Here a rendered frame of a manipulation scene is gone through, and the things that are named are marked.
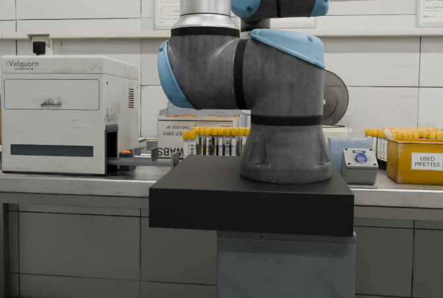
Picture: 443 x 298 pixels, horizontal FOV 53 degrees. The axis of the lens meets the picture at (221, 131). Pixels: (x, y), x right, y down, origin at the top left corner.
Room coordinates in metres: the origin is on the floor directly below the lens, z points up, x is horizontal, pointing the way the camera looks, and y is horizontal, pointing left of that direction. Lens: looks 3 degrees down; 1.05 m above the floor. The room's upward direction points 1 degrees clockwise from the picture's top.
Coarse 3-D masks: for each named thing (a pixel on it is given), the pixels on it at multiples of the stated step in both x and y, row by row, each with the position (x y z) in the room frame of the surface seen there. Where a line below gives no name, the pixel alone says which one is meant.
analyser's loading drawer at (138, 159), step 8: (136, 152) 1.11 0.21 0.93; (152, 152) 1.09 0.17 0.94; (176, 152) 1.11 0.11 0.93; (112, 160) 1.10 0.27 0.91; (120, 160) 1.09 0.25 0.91; (128, 160) 1.10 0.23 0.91; (136, 160) 1.09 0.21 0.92; (144, 160) 1.09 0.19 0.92; (152, 160) 1.09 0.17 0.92; (160, 160) 1.10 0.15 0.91; (168, 160) 1.11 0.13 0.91; (176, 160) 1.11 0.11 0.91
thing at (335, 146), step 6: (330, 138) 1.12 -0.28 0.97; (336, 138) 1.12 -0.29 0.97; (342, 138) 1.12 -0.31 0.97; (348, 138) 1.12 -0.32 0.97; (354, 138) 1.12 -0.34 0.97; (360, 138) 1.12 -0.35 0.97; (366, 138) 1.12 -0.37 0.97; (330, 144) 1.12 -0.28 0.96; (336, 144) 1.12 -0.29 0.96; (342, 144) 1.12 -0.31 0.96; (348, 144) 1.12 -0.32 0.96; (354, 144) 1.12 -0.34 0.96; (360, 144) 1.12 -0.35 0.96; (366, 144) 1.12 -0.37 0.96; (330, 150) 1.12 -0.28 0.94; (336, 150) 1.12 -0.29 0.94; (342, 150) 1.12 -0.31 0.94; (330, 156) 1.12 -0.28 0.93; (336, 156) 1.12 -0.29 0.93; (336, 162) 1.12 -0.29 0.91; (336, 168) 1.12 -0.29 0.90
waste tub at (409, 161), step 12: (396, 144) 1.05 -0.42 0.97; (408, 144) 1.03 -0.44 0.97; (420, 144) 1.03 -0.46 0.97; (432, 144) 1.02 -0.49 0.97; (396, 156) 1.05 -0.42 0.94; (408, 156) 1.03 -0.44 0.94; (420, 156) 1.03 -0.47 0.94; (432, 156) 1.02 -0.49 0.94; (396, 168) 1.05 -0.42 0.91; (408, 168) 1.03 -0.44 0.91; (420, 168) 1.03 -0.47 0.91; (432, 168) 1.02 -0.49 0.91; (396, 180) 1.04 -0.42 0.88; (408, 180) 1.03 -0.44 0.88; (420, 180) 1.03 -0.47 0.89; (432, 180) 1.02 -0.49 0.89
